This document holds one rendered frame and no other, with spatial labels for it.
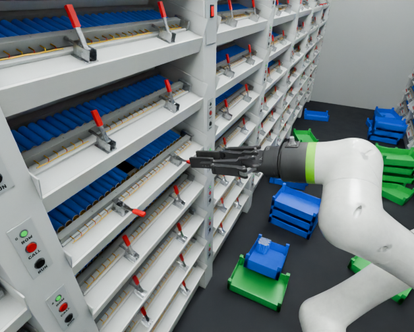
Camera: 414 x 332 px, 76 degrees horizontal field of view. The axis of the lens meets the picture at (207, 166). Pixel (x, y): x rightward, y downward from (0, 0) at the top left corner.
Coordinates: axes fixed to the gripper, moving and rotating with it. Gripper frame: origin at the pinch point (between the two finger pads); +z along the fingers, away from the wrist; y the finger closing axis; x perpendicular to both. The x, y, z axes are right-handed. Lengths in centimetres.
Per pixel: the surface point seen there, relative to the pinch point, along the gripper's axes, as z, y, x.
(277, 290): -2, -42, 107
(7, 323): 18, 48, 8
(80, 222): 20.6, 26.5, 3.2
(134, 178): 19.9, 7.3, 3.2
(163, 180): 16.3, 0.1, 8.1
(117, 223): 17.0, 20.5, 8.1
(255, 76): 13, -96, -2
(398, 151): -74, -196, 95
